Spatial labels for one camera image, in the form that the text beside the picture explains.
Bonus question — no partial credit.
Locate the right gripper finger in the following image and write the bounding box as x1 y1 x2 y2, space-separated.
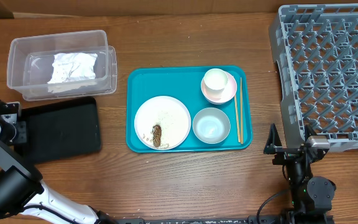
305 124 316 146
264 123 282 154

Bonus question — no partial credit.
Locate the black plastic tray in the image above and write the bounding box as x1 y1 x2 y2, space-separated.
14 96 102 164

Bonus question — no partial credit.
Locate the white cup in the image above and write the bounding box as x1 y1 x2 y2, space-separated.
203 68 229 95

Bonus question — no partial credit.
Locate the white napkin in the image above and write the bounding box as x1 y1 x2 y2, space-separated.
47 52 98 84

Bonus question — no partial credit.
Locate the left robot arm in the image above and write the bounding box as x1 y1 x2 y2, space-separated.
0 96 115 223

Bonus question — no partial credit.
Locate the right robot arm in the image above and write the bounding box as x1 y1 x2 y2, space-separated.
256 124 336 224

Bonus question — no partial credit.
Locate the grey dishwasher rack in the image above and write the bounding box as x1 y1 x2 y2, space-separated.
268 3 358 152

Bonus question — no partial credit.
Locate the left wooden chopstick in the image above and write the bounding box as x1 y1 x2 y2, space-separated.
234 94 241 143

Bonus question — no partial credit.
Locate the grey bowl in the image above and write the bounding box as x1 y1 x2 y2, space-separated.
192 108 231 144

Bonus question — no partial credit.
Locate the clear plastic bin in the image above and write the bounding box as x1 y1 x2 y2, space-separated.
7 30 117 101

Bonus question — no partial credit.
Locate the large white plate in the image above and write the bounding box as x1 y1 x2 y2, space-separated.
134 96 191 151

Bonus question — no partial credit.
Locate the teal serving tray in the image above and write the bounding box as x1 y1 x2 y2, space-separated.
126 65 253 153

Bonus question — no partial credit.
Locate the brown food scrap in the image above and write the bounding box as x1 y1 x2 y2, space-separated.
152 124 162 147

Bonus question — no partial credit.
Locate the brown cardboard backdrop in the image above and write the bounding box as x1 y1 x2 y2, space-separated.
0 0 358 19

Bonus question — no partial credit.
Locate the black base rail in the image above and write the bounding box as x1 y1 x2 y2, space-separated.
113 214 335 224

